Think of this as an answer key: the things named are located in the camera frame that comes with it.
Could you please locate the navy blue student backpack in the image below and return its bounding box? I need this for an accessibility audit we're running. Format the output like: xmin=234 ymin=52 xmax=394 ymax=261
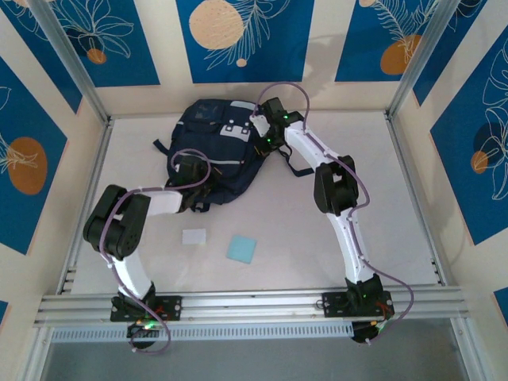
xmin=153 ymin=98 xmax=315 ymax=214

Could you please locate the white eraser card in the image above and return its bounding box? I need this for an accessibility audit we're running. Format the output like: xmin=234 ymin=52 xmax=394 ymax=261
xmin=182 ymin=228 xmax=209 ymax=244

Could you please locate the light blue sticky note pad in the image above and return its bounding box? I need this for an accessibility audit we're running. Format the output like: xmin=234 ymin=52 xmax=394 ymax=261
xmin=225 ymin=233 xmax=259 ymax=265

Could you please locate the black connector block with LED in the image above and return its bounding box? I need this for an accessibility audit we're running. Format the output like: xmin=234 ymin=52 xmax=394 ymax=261
xmin=350 ymin=318 xmax=391 ymax=346
xmin=126 ymin=320 xmax=162 ymax=352

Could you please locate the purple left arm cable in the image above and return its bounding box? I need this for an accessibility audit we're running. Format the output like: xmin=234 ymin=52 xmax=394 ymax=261
xmin=100 ymin=148 xmax=212 ymax=355

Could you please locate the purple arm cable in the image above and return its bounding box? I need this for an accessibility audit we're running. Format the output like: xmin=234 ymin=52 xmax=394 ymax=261
xmin=253 ymin=81 xmax=416 ymax=344
xmin=100 ymin=148 xmax=212 ymax=355

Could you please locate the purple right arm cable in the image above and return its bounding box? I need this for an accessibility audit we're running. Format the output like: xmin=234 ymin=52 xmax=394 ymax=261
xmin=253 ymin=81 xmax=416 ymax=344

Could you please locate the blue floral wall panel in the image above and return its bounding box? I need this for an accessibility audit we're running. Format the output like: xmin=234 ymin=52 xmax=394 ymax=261
xmin=50 ymin=0 xmax=161 ymax=89
xmin=175 ymin=0 xmax=316 ymax=86
xmin=0 ymin=56 xmax=69 ymax=256
xmin=334 ymin=0 xmax=452 ymax=83
xmin=429 ymin=23 xmax=508 ymax=246

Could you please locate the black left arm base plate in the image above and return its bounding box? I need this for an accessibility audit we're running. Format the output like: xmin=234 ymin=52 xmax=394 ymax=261
xmin=110 ymin=294 xmax=184 ymax=323

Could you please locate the aluminium mounting rail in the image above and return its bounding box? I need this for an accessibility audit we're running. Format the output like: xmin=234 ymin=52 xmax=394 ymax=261
xmin=33 ymin=284 xmax=475 ymax=329

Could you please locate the grey slotted cable duct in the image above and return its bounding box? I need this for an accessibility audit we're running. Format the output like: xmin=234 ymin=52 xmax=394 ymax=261
xmin=49 ymin=321 xmax=355 ymax=344

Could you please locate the aluminium frame post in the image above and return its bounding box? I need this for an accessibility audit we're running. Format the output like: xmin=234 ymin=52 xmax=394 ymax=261
xmin=29 ymin=0 xmax=111 ymax=125
xmin=386 ymin=0 xmax=462 ymax=121

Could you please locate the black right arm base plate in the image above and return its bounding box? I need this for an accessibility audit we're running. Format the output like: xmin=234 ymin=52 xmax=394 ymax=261
xmin=321 ymin=291 xmax=396 ymax=319

